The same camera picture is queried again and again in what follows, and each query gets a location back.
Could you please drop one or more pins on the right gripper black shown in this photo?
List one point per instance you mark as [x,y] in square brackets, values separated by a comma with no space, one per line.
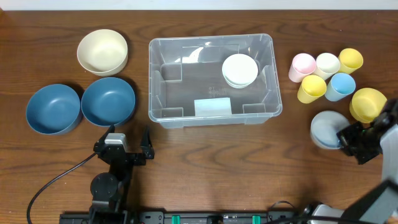
[354,140]

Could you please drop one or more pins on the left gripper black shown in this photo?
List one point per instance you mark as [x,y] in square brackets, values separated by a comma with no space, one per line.
[134,155]

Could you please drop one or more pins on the yellow small bowl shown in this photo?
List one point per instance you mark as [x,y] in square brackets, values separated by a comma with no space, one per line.
[366,104]

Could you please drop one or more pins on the pale blue small bowl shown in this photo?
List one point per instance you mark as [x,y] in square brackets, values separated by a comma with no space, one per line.
[324,128]

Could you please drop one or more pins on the light blue cup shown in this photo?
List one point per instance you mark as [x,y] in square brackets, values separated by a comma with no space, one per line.
[340,86]

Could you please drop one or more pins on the yellow cup front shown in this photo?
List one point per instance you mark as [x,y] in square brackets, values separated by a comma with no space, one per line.
[312,87]

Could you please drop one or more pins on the yellow cup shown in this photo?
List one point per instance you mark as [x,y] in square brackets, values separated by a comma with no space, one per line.
[312,87]
[350,60]

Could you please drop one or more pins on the yellow cup back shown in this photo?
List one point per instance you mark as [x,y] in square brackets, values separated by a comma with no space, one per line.
[350,60]

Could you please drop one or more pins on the white small bowl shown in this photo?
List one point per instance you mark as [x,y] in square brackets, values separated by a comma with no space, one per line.
[239,70]

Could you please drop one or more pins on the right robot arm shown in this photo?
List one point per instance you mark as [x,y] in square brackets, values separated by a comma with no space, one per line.
[380,203]

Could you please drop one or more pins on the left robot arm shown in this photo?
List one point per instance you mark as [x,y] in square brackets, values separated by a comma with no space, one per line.
[110,189]

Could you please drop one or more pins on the dark blue bowl right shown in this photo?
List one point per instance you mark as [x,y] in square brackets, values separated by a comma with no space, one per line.
[108,101]

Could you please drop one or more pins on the dark blue bowl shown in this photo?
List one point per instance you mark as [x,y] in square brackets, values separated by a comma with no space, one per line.
[108,101]
[54,110]

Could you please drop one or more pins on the dark blue bowl left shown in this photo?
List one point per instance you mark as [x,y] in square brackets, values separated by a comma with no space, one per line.
[54,110]

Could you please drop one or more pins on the clear plastic storage bin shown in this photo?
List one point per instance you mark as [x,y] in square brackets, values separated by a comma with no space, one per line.
[185,69]

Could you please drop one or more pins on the cream cup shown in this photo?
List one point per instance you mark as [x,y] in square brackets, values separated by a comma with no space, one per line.
[327,65]

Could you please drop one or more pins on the cream large bowl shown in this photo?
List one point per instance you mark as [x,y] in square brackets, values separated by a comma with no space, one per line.
[103,52]

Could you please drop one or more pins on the white label in bin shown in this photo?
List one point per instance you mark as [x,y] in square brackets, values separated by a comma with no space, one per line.
[213,107]

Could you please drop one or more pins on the pink cup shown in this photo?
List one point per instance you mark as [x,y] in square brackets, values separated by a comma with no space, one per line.
[302,65]

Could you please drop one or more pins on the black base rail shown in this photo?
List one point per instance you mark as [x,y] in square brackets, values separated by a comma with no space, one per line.
[173,218]

